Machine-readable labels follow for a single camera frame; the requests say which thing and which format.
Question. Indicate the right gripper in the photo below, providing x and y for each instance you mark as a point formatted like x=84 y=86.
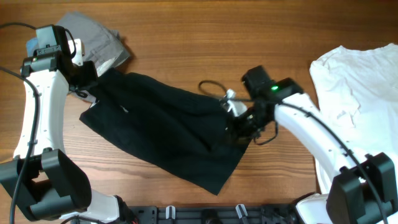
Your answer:
x=239 y=134

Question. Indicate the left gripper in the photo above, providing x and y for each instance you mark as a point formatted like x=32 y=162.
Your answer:
x=91 y=78

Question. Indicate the black shorts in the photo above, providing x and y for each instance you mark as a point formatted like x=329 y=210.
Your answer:
x=189 y=135

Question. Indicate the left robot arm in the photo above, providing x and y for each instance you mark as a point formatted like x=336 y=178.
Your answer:
x=42 y=181

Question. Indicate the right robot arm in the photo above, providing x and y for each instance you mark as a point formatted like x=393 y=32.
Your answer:
x=357 y=186

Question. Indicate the folded grey shorts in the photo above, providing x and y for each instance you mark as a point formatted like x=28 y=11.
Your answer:
x=102 y=45

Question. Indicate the folded blue garment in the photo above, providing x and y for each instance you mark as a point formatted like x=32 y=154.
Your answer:
x=32 y=46

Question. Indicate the white t-shirt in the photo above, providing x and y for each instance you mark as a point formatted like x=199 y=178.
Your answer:
x=357 y=96

